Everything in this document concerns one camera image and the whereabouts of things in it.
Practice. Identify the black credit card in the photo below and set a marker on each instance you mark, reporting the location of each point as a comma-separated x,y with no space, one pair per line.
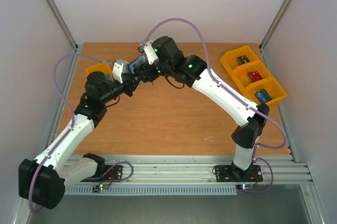
242,59

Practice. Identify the teal credit card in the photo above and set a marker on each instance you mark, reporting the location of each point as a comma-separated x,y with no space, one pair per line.
109,77

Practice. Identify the yellow bin far right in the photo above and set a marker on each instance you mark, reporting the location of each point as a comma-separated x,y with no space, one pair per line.
229,62

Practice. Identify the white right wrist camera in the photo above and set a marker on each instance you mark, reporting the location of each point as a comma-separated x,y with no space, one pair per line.
146,48

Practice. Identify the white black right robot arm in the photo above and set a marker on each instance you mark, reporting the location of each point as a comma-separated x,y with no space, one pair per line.
165,59

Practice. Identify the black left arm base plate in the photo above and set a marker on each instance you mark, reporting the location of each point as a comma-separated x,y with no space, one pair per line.
115,173

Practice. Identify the yellow bin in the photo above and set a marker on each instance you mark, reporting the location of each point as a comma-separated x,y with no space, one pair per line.
267,91
104,68
240,77
229,62

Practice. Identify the aluminium corner post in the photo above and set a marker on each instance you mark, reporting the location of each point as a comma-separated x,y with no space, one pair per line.
54,9
275,23

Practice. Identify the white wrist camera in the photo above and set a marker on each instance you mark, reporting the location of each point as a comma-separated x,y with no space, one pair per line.
146,48
119,67

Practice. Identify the yellow bin near right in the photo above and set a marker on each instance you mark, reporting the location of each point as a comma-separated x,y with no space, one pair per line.
267,91

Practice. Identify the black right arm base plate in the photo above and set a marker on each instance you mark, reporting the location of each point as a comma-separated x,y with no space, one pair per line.
223,174

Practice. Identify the left small circuit board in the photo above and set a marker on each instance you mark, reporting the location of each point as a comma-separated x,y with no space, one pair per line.
99,188

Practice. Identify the small circuit board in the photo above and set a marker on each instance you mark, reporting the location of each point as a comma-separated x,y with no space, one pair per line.
244,187
99,188

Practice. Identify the right aluminium corner post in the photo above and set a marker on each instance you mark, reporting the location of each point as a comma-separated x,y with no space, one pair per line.
275,23

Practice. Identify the yellow bin middle right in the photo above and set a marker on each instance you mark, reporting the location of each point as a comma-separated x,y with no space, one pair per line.
240,77

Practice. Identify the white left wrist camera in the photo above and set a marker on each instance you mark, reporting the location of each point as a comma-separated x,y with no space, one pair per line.
119,67

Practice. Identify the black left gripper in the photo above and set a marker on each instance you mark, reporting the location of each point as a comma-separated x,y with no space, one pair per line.
129,79

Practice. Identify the aluminium rail base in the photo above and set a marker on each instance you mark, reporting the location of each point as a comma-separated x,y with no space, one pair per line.
198,169

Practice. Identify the blue credit card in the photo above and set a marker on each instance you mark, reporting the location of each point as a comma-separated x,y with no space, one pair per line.
263,96

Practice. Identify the grey slotted cable duct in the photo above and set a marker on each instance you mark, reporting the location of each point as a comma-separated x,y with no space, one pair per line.
156,190

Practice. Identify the blue leather card holder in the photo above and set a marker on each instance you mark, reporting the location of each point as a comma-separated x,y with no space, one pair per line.
134,68

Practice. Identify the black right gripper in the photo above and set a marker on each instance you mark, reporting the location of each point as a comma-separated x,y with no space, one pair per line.
147,72

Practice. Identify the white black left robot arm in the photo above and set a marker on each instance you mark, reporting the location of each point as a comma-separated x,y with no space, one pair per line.
44,180

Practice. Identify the left aluminium corner post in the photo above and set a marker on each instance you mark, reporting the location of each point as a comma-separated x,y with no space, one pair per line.
54,9

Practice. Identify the yellow bin left side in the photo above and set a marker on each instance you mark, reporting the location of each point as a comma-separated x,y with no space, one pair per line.
104,68

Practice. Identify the right small circuit board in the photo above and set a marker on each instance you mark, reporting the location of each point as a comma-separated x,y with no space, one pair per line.
244,187

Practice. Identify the red credit card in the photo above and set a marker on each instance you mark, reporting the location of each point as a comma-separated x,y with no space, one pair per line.
254,76

